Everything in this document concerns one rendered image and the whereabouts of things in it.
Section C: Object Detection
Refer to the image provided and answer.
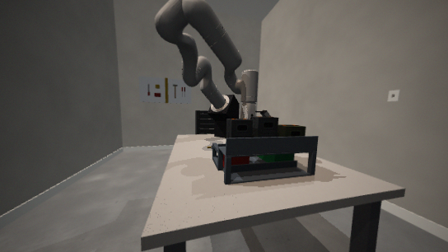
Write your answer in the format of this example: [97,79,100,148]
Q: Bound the black metal shelf rack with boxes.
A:
[211,136,318,184]

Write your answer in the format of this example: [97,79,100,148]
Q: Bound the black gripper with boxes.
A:
[240,102,255,119]

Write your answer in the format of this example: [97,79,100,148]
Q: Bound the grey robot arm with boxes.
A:
[155,0,259,112]

